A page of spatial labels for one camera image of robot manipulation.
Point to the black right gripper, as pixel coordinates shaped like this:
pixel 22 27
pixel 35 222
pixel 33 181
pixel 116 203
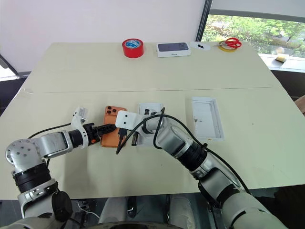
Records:
pixel 129 131

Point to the yellow sponge block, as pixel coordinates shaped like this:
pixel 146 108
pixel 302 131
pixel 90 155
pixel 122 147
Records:
pixel 281 58

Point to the grey rounded shape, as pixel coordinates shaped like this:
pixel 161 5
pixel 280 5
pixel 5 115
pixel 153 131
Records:
pixel 179 210
pixel 113 211

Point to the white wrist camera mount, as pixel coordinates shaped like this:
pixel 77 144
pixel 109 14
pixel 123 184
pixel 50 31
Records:
pixel 127 119
pixel 79 119

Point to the brown wooden furniture piece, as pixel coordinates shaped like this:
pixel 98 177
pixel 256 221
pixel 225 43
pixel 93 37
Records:
pixel 300 105

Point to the yellow tape roll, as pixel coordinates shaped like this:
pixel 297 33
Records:
pixel 226 48

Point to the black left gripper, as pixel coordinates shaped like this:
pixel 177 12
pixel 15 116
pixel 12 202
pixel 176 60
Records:
pixel 91 133

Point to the white round paper piece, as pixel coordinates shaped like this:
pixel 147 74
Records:
pixel 194 45

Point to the clear tape scrap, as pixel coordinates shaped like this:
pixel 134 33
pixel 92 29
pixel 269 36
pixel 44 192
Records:
pixel 28 91

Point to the red tape roll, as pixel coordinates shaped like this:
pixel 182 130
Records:
pixel 133 51

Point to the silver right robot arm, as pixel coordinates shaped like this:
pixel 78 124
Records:
pixel 181 145

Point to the white phone box base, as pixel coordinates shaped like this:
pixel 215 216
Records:
pixel 152 107

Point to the sealed phone box with print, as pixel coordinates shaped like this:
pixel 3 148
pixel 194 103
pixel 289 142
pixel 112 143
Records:
pixel 172 48

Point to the orange smartphone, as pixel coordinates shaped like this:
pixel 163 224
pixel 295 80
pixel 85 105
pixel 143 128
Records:
pixel 109 117

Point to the black metal bar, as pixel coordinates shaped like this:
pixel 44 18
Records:
pixel 7 65

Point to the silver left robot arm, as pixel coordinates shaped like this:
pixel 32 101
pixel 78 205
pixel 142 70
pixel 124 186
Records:
pixel 53 142

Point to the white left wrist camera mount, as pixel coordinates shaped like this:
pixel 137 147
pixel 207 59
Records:
pixel 79 119

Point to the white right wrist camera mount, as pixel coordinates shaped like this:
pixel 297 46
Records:
pixel 127 119

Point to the black window frame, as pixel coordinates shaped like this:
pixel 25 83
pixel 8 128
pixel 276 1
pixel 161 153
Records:
pixel 203 21

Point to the white phone box lid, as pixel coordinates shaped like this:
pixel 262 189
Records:
pixel 207 119

